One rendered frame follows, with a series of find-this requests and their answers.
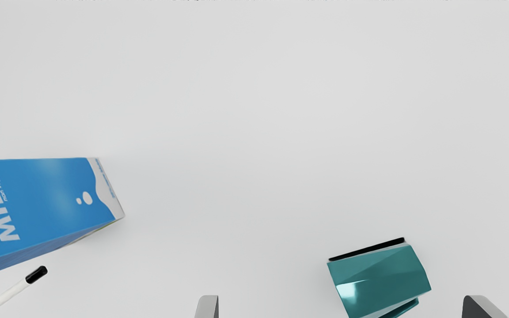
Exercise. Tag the blue milk carton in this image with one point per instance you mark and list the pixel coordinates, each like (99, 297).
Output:
(38, 207)

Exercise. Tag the white pen with black cap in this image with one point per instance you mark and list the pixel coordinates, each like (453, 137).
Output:
(9, 292)

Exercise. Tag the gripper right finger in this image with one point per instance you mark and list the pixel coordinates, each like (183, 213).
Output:
(482, 308)

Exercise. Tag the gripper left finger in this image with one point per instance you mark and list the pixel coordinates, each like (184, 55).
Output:
(207, 308)

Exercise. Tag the teal faceted mug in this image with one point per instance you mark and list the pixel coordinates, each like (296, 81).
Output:
(380, 280)

